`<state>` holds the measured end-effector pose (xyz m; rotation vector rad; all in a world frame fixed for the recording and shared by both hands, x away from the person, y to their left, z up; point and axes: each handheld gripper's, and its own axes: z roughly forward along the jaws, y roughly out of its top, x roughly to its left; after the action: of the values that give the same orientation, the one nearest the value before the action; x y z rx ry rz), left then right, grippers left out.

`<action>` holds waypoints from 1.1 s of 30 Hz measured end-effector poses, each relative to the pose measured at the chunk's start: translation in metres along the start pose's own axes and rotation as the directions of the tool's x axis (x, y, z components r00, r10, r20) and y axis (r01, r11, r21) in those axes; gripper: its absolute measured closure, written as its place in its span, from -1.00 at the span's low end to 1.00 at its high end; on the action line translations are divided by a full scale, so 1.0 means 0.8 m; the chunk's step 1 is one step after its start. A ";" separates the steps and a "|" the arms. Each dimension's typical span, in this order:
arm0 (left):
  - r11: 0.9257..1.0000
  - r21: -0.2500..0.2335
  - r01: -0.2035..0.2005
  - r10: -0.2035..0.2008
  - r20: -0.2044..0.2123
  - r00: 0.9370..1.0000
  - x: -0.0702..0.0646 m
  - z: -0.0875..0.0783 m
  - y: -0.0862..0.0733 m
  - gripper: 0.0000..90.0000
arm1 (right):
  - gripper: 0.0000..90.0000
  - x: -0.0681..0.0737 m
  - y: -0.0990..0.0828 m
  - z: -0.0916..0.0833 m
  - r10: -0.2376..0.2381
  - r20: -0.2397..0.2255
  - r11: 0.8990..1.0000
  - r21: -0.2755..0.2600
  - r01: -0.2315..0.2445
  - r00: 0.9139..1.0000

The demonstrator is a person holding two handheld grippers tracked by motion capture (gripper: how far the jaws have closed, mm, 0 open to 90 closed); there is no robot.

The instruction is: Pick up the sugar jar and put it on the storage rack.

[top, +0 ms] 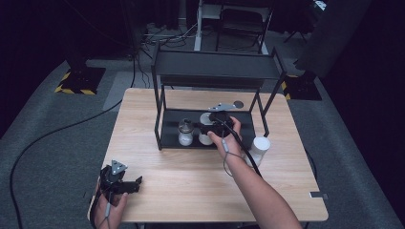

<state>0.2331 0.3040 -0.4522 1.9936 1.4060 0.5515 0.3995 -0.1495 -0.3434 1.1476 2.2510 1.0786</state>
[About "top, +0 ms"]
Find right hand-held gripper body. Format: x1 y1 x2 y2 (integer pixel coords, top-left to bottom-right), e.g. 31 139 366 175
208 102 238 137

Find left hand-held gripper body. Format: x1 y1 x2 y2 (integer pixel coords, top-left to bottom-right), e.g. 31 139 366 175
99 159 129 196

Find white jar with white lid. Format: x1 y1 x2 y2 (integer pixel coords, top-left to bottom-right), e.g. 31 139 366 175
244 135 271 169
198 112 215 147

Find glass jar with silver lid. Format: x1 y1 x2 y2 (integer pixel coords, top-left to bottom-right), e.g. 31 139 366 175
177 117 195 147

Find black metal shelf rack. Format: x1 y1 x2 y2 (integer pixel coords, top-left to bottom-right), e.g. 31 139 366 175
151 42 288 151

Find person's right hand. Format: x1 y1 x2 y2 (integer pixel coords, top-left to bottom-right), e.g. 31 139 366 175
207 115 244 161

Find person's left hand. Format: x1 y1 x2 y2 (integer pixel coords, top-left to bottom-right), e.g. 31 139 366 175
94 179 129 229

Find black stand base striped tape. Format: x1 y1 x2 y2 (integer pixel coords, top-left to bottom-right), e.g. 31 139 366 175
281 71 323 101
53 56 107 95

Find black chair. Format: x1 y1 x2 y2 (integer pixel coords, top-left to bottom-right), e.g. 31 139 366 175
216 4 275 52

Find grey curtain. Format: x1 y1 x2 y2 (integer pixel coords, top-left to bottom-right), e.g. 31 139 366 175
294 0 373 79

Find right gripper grey wrist strap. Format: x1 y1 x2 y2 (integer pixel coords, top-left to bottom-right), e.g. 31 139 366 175
222 137 246 177

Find gripper grey wrist strap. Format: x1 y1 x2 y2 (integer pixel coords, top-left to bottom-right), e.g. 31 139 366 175
222 137 246 177
103 194 114 229

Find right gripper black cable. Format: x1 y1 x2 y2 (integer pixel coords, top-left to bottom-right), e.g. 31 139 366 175
211 116 263 177

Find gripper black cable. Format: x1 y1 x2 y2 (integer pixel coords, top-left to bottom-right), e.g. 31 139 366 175
89 177 104 229
211 116 263 177

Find left gripper grey wrist strap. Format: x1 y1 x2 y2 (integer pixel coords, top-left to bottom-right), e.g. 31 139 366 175
103 194 114 229

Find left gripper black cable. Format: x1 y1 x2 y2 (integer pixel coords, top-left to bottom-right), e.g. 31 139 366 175
89 177 104 229

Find long black floor cable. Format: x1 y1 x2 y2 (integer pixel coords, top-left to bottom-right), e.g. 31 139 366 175
9 53 138 229

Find white desk frame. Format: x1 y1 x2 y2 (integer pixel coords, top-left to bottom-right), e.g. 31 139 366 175
193 0 271 55

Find tangle of floor cables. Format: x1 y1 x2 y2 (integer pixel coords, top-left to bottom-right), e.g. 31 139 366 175
139 22 199 50

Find thin black cable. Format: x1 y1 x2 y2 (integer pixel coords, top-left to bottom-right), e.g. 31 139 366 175
305 149 318 179

